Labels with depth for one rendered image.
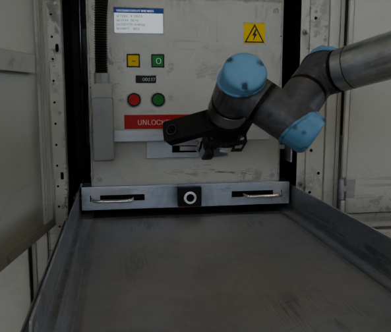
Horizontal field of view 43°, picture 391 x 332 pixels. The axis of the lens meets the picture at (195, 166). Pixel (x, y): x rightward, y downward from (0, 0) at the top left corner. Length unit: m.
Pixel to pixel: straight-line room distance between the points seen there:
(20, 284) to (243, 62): 0.78
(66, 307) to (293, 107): 0.47
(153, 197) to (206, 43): 0.41
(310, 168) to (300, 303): 0.59
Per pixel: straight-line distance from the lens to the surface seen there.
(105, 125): 1.14
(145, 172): 1.27
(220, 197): 1.30
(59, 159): 1.23
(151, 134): 1.22
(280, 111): 0.82
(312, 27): 1.31
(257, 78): 0.81
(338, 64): 0.88
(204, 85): 1.27
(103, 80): 1.16
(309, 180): 1.33
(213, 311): 0.75
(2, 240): 1.05
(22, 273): 1.29
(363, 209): 1.38
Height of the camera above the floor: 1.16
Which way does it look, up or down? 9 degrees down
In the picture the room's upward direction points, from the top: straight up
